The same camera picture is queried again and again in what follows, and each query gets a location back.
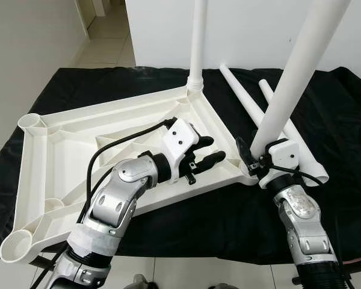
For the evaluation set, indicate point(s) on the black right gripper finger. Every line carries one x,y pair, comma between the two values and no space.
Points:
245,153

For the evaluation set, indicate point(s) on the white plastic table leg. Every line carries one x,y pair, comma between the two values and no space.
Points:
198,36
240,90
301,144
295,78

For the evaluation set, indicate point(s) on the white plastic children table top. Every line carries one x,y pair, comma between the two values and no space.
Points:
54,162

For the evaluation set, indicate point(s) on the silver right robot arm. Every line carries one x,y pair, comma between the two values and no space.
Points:
301,217

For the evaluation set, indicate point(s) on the black tablecloth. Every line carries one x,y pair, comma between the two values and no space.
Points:
343,217

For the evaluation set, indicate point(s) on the grey robot left foot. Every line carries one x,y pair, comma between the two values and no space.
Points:
139,282

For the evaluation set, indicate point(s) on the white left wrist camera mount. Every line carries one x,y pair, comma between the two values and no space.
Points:
179,138

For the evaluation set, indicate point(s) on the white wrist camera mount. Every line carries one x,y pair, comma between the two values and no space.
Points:
179,138
283,153

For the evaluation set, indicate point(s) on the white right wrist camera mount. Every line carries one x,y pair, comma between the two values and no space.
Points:
283,153

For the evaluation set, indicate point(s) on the black metal table frame leg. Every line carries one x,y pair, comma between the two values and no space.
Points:
42,262

